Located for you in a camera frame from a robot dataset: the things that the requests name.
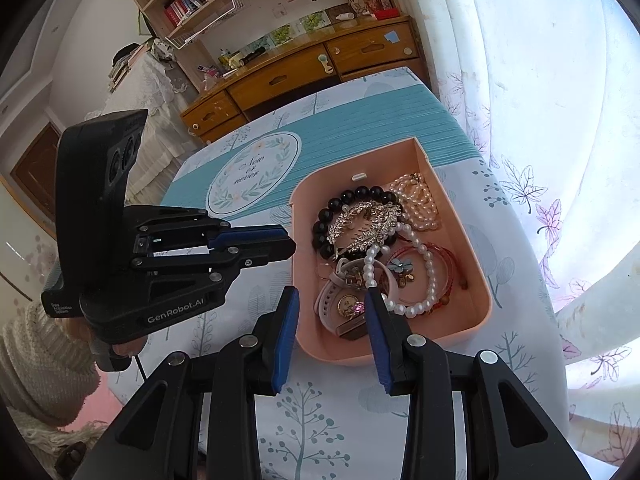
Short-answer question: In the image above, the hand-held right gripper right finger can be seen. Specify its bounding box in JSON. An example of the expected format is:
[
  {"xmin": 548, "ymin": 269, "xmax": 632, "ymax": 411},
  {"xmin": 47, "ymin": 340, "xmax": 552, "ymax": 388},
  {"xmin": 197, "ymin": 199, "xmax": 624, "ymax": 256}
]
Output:
[{"xmin": 364, "ymin": 290, "xmax": 593, "ymax": 480}]

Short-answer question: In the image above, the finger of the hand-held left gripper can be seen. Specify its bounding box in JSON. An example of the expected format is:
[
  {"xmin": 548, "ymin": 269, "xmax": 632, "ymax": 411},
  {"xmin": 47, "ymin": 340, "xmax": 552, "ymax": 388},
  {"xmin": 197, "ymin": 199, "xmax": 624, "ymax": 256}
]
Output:
[
  {"xmin": 125, "ymin": 204, "xmax": 291, "ymax": 257},
  {"xmin": 130, "ymin": 237, "xmax": 297, "ymax": 280}
]

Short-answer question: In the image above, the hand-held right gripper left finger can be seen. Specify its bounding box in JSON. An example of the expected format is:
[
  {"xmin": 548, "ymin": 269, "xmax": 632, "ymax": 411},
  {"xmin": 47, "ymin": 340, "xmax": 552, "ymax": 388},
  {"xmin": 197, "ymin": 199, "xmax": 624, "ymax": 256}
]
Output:
[{"xmin": 70, "ymin": 285, "xmax": 301, "ymax": 480}]

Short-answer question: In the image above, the pink smart watch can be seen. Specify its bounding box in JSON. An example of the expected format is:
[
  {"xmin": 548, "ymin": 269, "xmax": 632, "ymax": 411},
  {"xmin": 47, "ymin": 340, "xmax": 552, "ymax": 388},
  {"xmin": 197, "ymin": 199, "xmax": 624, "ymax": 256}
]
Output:
[{"xmin": 315, "ymin": 259, "xmax": 401, "ymax": 342}]

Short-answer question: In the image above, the pink plastic tray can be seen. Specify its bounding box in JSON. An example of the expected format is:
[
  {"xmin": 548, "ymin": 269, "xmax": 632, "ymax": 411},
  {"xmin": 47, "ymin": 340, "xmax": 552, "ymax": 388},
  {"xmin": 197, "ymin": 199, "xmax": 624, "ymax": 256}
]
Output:
[{"xmin": 291, "ymin": 136, "xmax": 494, "ymax": 367}]

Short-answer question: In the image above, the round pearl necklace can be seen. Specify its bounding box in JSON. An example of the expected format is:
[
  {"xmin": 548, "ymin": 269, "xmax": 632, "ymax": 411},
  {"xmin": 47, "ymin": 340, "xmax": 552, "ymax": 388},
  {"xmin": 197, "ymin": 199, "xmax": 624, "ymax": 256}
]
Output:
[{"xmin": 364, "ymin": 225, "xmax": 437, "ymax": 318}]

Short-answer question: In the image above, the rhinestone leaf hair comb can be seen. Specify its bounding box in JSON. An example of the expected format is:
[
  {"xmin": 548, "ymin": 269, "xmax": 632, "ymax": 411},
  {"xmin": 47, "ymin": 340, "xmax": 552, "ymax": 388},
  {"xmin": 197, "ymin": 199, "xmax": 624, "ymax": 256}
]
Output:
[{"xmin": 327, "ymin": 201, "xmax": 405, "ymax": 261}]

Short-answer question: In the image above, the rice pearl necklace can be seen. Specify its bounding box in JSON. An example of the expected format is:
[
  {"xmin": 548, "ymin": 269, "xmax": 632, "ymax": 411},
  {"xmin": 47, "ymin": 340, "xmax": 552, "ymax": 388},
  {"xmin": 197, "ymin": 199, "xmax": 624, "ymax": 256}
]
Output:
[{"xmin": 389, "ymin": 172, "xmax": 442, "ymax": 232}]

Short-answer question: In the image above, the person's left forearm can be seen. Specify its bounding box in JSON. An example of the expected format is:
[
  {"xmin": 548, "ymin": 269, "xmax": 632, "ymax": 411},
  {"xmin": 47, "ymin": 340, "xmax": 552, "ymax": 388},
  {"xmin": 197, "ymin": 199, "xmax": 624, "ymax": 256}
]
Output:
[{"xmin": 0, "ymin": 305, "xmax": 101, "ymax": 426}]

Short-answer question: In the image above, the person's left hand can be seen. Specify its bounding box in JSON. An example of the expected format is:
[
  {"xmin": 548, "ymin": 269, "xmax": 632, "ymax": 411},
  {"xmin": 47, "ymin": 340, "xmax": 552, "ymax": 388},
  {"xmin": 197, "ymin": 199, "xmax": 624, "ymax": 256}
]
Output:
[{"xmin": 111, "ymin": 339, "xmax": 149, "ymax": 359}]

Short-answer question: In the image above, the brown wooden door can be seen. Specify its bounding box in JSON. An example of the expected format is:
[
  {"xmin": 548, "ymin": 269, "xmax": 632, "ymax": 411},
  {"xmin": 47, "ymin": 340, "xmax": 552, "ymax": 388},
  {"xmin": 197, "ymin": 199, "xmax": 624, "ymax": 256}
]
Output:
[{"xmin": 10, "ymin": 122, "xmax": 63, "ymax": 238}]

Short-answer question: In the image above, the white wardrobe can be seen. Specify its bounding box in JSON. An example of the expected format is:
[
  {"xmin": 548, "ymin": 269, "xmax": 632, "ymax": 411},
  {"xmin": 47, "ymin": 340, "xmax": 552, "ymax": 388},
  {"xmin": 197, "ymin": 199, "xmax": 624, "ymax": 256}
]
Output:
[{"xmin": 0, "ymin": 175, "xmax": 51, "ymax": 311}]

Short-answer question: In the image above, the lace covered bed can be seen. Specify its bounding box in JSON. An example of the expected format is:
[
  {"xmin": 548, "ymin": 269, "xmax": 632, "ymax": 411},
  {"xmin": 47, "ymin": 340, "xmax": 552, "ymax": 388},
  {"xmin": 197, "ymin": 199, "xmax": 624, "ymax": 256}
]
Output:
[{"xmin": 102, "ymin": 52, "xmax": 201, "ymax": 191}]

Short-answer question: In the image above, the wooden dresser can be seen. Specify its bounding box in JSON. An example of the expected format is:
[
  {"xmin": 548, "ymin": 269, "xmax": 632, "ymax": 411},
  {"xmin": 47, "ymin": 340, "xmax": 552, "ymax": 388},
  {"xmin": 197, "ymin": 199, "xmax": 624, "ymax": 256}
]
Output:
[{"xmin": 180, "ymin": 15, "xmax": 431, "ymax": 146}]

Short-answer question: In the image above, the tree print tablecloth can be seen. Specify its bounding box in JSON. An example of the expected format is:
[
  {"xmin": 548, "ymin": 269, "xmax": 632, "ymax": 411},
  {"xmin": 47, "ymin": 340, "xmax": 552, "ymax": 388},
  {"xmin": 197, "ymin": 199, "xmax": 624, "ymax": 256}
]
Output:
[{"xmin": 107, "ymin": 67, "xmax": 571, "ymax": 480}]

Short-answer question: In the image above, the pink blanket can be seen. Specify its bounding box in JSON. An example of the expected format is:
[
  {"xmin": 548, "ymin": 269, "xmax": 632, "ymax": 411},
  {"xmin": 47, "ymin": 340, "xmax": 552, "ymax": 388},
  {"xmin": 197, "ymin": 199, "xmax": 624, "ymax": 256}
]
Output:
[{"xmin": 65, "ymin": 375, "xmax": 126, "ymax": 426}]

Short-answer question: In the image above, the row of books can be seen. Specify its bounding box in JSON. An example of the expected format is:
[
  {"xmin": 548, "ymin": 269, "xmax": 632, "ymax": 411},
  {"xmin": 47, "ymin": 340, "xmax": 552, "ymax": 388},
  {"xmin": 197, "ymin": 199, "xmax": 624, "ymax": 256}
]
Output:
[{"xmin": 164, "ymin": 0, "xmax": 206, "ymax": 28}]

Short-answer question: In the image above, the cream tasselled knit shawl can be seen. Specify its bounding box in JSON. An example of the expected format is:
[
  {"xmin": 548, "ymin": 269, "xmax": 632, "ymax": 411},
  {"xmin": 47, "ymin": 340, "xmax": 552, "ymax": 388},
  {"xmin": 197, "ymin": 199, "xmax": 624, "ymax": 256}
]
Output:
[{"xmin": 10, "ymin": 405, "xmax": 116, "ymax": 480}]

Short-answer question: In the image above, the leaf print curtain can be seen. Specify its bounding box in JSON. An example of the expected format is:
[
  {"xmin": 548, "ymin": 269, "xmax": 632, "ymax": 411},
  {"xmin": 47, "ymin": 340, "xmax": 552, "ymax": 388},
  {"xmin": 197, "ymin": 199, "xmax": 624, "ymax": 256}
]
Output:
[{"xmin": 400, "ymin": 0, "xmax": 640, "ymax": 466}]

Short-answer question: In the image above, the red string bracelet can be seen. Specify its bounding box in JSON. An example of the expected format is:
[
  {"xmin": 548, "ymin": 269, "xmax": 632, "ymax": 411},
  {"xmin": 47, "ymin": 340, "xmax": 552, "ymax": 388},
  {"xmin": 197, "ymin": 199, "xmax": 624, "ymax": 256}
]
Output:
[{"xmin": 385, "ymin": 242, "xmax": 471, "ymax": 311}]

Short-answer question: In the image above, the black bead bracelet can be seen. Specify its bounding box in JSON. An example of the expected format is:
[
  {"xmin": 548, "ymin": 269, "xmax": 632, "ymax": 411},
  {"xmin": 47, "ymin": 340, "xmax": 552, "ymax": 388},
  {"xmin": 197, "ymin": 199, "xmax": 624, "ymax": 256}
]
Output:
[{"xmin": 312, "ymin": 186, "xmax": 406, "ymax": 261}]

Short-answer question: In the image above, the white wire rack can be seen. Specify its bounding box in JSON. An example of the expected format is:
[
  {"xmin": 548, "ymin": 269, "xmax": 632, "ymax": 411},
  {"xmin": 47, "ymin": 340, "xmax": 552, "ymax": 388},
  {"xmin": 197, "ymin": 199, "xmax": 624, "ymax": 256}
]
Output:
[{"xmin": 167, "ymin": 0, "xmax": 271, "ymax": 51}]

